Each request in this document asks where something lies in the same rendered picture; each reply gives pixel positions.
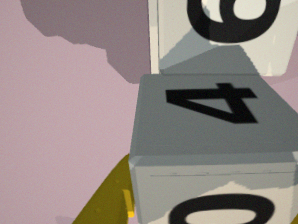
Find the white number cube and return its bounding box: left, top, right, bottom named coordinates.
left=158, top=0, right=298, bottom=76
left=128, top=74, right=298, bottom=224

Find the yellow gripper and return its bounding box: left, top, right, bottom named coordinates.
left=72, top=154, right=135, bottom=224

